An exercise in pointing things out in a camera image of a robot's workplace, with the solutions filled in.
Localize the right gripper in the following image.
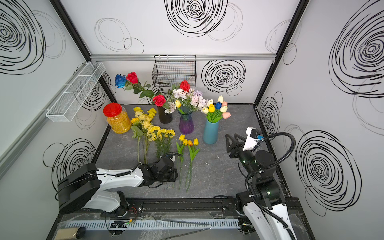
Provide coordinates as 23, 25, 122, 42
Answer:
225, 132, 259, 181

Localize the teal ceramic vase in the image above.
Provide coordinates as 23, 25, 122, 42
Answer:
203, 120, 219, 145

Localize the orange yellow tulip stem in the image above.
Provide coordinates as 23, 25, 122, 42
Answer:
185, 140, 194, 190

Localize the yellow carnation stem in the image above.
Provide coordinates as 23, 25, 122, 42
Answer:
149, 126, 161, 141
164, 130, 175, 154
150, 133, 162, 159
158, 129, 168, 157

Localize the yellow poppy stem large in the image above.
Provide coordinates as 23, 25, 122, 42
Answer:
143, 108, 157, 164

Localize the sunflower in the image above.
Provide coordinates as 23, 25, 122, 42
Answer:
131, 118, 144, 139

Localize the purple glass vase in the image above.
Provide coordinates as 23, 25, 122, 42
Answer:
179, 113, 194, 135

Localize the black vase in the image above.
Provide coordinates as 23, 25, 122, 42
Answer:
158, 107, 173, 124

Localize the yellow rose stem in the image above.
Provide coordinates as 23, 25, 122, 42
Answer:
140, 109, 157, 141

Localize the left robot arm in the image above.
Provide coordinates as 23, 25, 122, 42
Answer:
57, 153, 178, 216

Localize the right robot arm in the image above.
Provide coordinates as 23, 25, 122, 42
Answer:
225, 128, 297, 240

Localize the yellow tulip bouquet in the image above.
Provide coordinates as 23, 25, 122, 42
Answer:
201, 96, 232, 124

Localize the yellow carnation bouquet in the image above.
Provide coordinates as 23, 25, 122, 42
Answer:
163, 88, 211, 115

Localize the red lid plastic jar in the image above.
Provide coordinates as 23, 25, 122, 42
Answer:
103, 103, 132, 134

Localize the red rose low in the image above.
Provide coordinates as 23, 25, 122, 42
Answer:
153, 94, 170, 109

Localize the red rose top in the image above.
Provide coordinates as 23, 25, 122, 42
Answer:
125, 71, 192, 104

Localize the blue rose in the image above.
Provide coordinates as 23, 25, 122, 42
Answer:
115, 74, 127, 89

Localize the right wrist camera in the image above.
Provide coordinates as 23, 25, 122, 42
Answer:
243, 127, 264, 152

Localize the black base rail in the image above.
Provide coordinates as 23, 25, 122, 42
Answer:
119, 196, 301, 218

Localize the white cable duct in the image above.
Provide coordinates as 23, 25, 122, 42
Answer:
61, 219, 240, 231

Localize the black wire basket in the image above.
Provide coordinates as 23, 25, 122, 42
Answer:
152, 55, 197, 87

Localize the white wire shelf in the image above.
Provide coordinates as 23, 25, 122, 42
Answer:
46, 62, 107, 122

